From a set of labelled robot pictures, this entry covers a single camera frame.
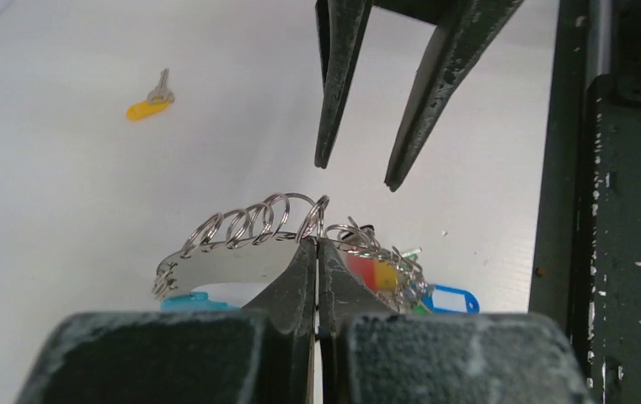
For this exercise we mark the blue handled metal keyring holder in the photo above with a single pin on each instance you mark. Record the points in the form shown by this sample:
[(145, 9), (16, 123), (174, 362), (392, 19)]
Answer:
[(235, 251)]

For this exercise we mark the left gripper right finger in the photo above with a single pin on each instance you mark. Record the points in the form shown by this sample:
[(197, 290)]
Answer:
[(372, 354)]

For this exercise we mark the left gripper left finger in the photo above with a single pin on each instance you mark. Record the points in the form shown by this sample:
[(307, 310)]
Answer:
[(261, 353)]

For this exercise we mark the yellow tagged key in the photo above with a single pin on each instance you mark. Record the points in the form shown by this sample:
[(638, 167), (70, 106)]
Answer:
[(157, 100)]

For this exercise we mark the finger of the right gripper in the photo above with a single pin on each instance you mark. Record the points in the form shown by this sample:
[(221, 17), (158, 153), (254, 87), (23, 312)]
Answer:
[(463, 32), (341, 25)]

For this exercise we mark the bunch of coloured tagged keys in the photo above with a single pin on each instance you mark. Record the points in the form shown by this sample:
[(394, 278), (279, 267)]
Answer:
[(395, 276)]

